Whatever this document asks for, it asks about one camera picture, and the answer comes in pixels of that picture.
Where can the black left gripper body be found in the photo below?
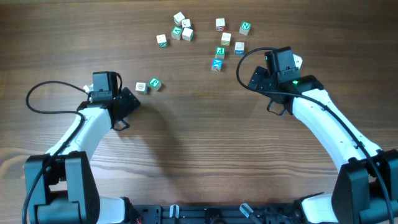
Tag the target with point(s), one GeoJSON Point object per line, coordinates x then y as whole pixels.
{"type": "Point", "coordinates": [128, 101]}

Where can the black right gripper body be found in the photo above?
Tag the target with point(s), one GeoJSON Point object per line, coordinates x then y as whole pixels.
{"type": "Point", "coordinates": [267, 81]}

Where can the shell picture blue D block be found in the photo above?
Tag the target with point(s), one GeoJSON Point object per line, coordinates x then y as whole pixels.
{"type": "Point", "coordinates": [141, 88]}

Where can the green J wooden block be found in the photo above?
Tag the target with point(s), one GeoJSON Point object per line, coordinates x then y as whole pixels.
{"type": "Point", "coordinates": [155, 84]}

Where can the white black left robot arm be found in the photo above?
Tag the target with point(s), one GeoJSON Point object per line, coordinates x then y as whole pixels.
{"type": "Point", "coordinates": [60, 184]}

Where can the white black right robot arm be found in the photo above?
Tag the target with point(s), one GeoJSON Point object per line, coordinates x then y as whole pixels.
{"type": "Point", "coordinates": [366, 187]}

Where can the green N block right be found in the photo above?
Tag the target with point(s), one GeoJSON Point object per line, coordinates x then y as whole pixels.
{"type": "Point", "coordinates": [245, 28]}

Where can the green n block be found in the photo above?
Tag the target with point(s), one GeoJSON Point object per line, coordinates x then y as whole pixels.
{"type": "Point", "coordinates": [245, 28]}
{"type": "Point", "coordinates": [162, 41]}

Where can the blue X wooden block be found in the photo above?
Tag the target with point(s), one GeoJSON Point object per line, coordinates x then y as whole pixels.
{"type": "Point", "coordinates": [217, 64]}

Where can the green F wooden block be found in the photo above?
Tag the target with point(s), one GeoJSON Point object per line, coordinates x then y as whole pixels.
{"type": "Point", "coordinates": [220, 52]}

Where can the white block yellow side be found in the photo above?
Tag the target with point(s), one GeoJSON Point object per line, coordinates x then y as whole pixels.
{"type": "Point", "coordinates": [225, 38]}

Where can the green N block left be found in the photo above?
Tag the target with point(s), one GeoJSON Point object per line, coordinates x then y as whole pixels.
{"type": "Point", "coordinates": [162, 41]}

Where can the white block red side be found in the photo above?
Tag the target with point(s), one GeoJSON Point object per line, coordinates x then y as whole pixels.
{"type": "Point", "coordinates": [220, 24]}

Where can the green A wooden block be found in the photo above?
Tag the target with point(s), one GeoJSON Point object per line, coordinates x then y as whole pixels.
{"type": "Point", "coordinates": [176, 33]}

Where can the white block green side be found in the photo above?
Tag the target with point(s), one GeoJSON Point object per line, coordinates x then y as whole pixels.
{"type": "Point", "coordinates": [187, 34]}

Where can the white block top left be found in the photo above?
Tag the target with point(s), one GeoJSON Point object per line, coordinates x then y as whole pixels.
{"type": "Point", "coordinates": [178, 18]}

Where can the white picture block blue side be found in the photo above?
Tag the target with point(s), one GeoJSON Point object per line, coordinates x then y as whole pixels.
{"type": "Point", "coordinates": [186, 24]}

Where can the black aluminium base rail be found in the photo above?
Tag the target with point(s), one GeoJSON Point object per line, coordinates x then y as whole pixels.
{"type": "Point", "coordinates": [175, 214]}

